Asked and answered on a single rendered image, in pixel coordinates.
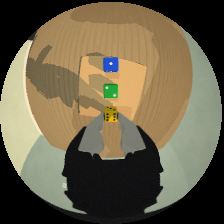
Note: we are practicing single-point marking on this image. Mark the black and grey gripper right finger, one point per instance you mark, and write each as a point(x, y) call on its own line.
point(135, 140)

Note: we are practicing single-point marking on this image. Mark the tan flat mat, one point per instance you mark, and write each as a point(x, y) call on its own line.
point(130, 79)

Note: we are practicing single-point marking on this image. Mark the yellow die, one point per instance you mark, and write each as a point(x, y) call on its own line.
point(110, 114)

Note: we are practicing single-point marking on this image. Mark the blue die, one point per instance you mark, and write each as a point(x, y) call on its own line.
point(110, 64)

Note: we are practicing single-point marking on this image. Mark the green die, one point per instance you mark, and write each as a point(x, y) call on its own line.
point(110, 90)

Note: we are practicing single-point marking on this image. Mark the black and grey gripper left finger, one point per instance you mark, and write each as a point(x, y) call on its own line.
point(87, 142)

